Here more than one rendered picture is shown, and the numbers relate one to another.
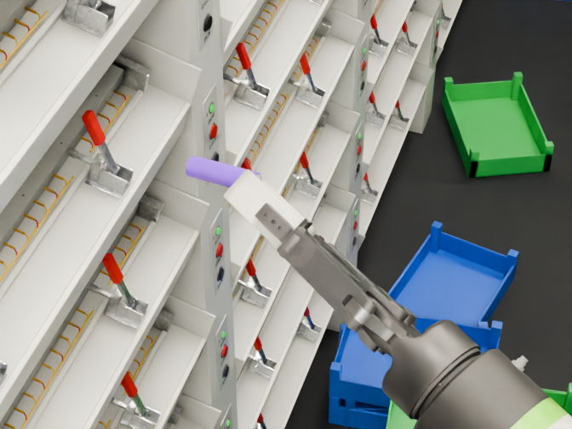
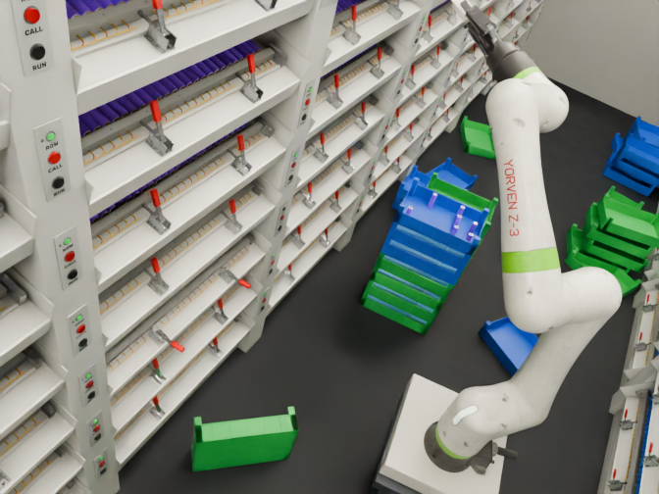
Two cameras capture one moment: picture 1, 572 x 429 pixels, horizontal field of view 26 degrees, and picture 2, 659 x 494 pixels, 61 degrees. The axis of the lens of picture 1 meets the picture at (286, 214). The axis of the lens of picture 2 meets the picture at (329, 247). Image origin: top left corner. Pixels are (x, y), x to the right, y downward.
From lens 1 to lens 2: 78 cm
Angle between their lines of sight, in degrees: 1
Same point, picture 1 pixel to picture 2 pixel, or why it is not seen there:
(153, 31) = not seen: outside the picture
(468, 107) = (470, 130)
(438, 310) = not seen: hidden behind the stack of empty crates
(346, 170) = (430, 111)
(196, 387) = (373, 136)
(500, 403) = (526, 62)
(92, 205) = (387, 18)
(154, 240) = (387, 61)
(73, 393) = (356, 85)
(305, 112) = (431, 69)
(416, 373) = (501, 51)
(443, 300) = not seen: hidden behind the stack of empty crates
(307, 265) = (476, 14)
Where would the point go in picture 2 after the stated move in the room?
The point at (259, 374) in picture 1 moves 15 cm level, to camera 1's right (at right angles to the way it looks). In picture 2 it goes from (381, 163) to (414, 173)
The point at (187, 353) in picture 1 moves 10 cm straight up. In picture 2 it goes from (379, 115) to (386, 90)
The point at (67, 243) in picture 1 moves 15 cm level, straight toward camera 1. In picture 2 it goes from (380, 23) to (383, 46)
